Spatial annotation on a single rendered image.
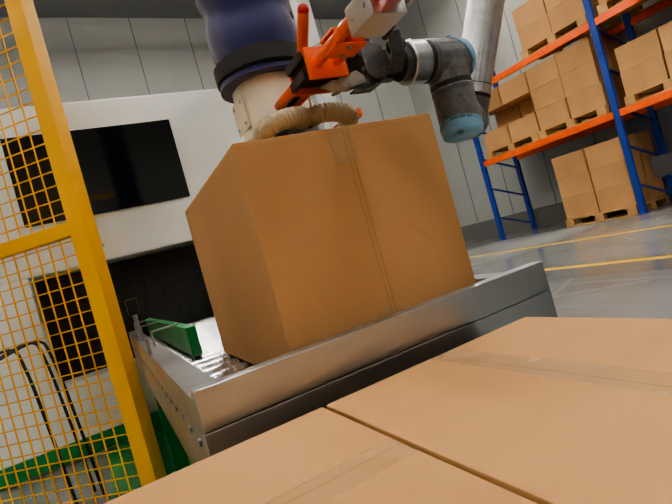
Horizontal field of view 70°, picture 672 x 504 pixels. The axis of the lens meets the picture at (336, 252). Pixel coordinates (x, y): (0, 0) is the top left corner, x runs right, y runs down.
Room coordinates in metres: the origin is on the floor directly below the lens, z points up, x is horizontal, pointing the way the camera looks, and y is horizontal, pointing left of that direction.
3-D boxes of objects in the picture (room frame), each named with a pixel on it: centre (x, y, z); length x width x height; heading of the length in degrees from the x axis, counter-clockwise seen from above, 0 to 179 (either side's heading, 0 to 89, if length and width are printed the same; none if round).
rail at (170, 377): (1.71, 0.74, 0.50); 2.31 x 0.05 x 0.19; 26
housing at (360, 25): (0.72, -0.15, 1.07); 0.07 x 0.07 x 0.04; 26
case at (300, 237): (1.11, 0.06, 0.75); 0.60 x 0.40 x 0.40; 25
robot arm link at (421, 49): (1.01, -0.26, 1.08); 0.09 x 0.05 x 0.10; 26
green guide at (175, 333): (2.05, 0.84, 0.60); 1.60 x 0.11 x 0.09; 26
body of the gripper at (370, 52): (0.98, -0.18, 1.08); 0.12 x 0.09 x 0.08; 116
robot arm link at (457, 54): (1.05, -0.34, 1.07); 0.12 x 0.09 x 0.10; 116
